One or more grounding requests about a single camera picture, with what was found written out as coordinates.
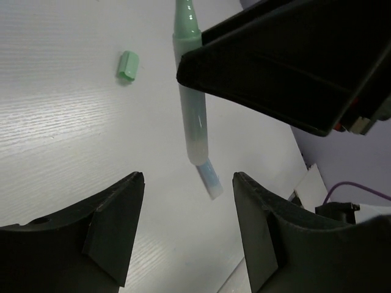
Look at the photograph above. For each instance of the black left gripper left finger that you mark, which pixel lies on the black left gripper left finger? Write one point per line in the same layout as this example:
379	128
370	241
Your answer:
85	247

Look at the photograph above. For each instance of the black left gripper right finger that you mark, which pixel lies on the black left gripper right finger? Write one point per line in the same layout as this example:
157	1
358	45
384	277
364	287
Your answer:
290	249

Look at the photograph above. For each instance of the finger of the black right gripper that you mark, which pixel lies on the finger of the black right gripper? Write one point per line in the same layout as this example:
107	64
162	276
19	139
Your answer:
301	62

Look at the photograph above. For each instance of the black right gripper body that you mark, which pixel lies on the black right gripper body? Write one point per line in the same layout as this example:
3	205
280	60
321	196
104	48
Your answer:
363	113

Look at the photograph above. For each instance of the blue highlighter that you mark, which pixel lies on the blue highlighter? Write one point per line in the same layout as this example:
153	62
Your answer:
210	179

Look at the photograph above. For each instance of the green highlighter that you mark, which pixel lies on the green highlighter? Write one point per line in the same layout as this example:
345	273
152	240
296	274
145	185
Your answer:
187	37

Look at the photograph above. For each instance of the green highlighter cap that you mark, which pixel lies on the green highlighter cap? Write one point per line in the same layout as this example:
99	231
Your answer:
128	66

